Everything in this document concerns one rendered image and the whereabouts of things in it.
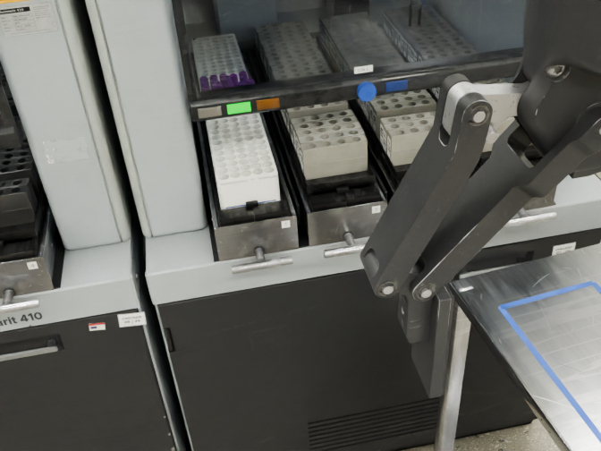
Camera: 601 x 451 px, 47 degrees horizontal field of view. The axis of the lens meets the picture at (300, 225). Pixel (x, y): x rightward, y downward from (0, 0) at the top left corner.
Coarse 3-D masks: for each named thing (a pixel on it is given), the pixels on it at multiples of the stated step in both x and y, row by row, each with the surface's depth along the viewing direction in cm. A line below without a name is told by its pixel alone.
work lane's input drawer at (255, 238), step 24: (264, 120) 138; (216, 192) 116; (288, 192) 117; (216, 216) 113; (240, 216) 111; (264, 216) 111; (288, 216) 112; (216, 240) 112; (240, 240) 112; (264, 240) 113; (288, 240) 114; (240, 264) 111; (264, 264) 111; (288, 264) 112
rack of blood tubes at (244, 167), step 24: (216, 120) 126; (240, 120) 126; (216, 144) 121; (240, 144) 120; (264, 144) 119; (216, 168) 113; (240, 168) 113; (264, 168) 113; (240, 192) 111; (264, 192) 112
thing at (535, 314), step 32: (576, 256) 98; (480, 288) 94; (512, 288) 94; (544, 288) 93; (576, 288) 93; (480, 320) 89; (512, 320) 89; (544, 320) 89; (576, 320) 88; (512, 352) 85; (544, 352) 85; (576, 352) 84; (448, 384) 105; (544, 384) 81; (576, 384) 81; (448, 416) 110; (544, 416) 78; (576, 416) 77; (448, 448) 116; (576, 448) 74
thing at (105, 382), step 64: (0, 0) 92; (64, 0) 94; (0, 64) 160; (64, 64) 99; (64, 128) 105; (64, 192) 111; (128, 192) 127; (64, 256) 118; (128, 256) 117; (64, 320) 116; (0, 384) 121; (64, 384) 124; (128, 384) 127; (0, 448) 131; (64, 448) 135; (128, 448) 138
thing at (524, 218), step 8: (536, 160) 119; (552, 192) 120; (536, 200) 120; (544, 200) 120; (552, 200) 121; (528, 208) 121; (520, 216) 118; (528, 216) 117; (536, 216) 117; (544, 216) 117; (552, 216) 117; (512, 224) 116; (520, 224) 116
